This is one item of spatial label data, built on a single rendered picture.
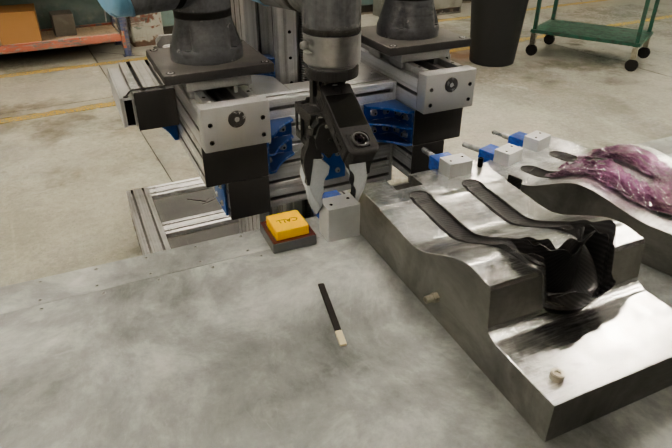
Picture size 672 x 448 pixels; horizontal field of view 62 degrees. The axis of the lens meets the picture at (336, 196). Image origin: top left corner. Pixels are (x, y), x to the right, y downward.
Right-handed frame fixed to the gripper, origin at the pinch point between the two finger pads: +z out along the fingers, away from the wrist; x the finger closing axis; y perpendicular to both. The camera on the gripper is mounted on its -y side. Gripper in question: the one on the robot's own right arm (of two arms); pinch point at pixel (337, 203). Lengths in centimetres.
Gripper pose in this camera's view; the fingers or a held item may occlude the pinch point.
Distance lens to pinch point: 81.7
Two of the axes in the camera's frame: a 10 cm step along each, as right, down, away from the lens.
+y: -4.1, -4.5, 8.0
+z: 0.0, 8.7, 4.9
